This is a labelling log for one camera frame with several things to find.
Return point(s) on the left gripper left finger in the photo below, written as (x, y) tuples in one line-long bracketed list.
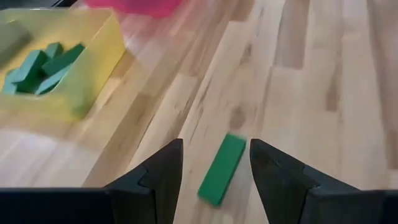
[(146, 202)]

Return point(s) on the red translucent plastic bin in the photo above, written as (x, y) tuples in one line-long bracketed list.
[(140, 7)]

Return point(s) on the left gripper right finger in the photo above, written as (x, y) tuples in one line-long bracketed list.
[(289, 199)]

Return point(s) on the yellow translucent plastic bin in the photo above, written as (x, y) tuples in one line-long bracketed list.
[(93, 62)]

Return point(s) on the black aluminium table frame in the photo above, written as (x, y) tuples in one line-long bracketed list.
[(31, 2)]

